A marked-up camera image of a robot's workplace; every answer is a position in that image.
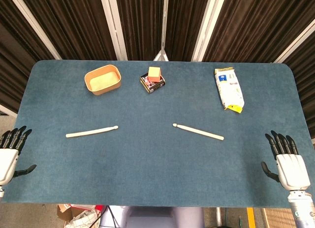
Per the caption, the pale wooden drumstick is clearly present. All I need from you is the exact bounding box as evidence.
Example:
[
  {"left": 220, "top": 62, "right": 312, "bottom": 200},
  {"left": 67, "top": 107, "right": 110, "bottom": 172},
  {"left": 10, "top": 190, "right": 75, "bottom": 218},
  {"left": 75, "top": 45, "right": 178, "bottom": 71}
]
[
  {"left": 65, "top": 125, "right": 119, "bottom": 139},
  {"left": 172, "top": 123, "right": 225, "bottom": 141}
]

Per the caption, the orange plastic bowl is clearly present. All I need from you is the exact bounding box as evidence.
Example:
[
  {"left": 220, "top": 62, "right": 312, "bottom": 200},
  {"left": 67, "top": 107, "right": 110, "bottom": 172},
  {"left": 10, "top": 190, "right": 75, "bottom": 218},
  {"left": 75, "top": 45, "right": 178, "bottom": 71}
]
[{"left": 84, "top": 64, "right": 123, "bottom": 97}]

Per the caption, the blue felt table mat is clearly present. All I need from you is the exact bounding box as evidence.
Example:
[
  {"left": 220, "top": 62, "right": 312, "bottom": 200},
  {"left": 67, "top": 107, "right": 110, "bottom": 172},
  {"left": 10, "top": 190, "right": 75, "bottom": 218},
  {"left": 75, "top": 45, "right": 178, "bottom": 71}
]
[{"left": 0, "top": 60, "right": 315, "bottom": 209}]

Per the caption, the white tripod stand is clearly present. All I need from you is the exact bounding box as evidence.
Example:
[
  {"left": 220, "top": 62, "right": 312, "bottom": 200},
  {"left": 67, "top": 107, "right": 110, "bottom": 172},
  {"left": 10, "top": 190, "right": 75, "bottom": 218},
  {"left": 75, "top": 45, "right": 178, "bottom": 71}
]
[{"left": 153, "top": 0, "right": 169, "bottom": 62}]

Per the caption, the white snack packet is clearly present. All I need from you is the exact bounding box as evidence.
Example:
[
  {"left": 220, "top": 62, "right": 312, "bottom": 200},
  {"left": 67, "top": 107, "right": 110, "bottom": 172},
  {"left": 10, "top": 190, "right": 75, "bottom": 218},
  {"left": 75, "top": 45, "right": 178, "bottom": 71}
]
[{"left": 214, "top": 67, "right": 245, "bottom": 114}]

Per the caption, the cardboard box with papers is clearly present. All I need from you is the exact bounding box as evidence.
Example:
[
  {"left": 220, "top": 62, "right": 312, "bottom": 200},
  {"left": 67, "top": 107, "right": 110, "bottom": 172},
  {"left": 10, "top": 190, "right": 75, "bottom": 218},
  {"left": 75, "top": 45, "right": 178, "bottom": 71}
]
[{"left": 57, "top": 203, "right": 104, "bottom": 228}]

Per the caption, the robot torso base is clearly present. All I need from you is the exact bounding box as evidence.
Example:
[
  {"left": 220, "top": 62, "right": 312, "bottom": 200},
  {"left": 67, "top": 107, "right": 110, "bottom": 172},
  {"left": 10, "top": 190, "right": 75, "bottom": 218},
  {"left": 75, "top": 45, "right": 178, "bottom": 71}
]
[{"left": 99, "top": 205, "right": 205, "bottom": 228}]

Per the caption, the black cable on floor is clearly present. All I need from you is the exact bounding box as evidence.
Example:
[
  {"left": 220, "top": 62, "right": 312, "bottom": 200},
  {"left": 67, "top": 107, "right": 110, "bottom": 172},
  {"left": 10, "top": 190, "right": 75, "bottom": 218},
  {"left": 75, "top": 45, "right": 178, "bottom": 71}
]
[{"left": 102, "top": 205, "right": 118, "bottom": 228}]

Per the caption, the black open card box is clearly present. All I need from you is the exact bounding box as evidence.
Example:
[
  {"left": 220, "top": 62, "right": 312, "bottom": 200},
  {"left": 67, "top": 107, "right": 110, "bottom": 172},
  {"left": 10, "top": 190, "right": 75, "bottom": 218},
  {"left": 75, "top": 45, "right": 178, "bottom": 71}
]
[{"left": 140, "top": 73, "right": 166, "bottom": 94}]

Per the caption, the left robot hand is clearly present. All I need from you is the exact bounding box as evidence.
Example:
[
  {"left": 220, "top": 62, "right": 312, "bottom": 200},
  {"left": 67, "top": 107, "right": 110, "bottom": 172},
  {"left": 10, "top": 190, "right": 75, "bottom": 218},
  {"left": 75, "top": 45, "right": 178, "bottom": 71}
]
[{"left": 0, "top": 126, "right": 37, "bottom": 187}]

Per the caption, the orange yellow cube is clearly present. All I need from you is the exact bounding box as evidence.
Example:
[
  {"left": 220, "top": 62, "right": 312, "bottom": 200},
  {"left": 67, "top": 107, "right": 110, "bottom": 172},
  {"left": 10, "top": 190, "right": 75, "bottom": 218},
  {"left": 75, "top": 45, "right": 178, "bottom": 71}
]
[{"left": 148, "top": 66, "right": 162, "bottom": 83}]

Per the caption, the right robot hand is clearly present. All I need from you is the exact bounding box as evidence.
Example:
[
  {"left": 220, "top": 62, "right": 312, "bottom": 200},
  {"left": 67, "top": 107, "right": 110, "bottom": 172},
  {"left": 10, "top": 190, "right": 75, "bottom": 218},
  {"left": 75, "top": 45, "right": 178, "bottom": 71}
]
[{"left": 261, "top": 130, "right": 311, "bottom": 192}]

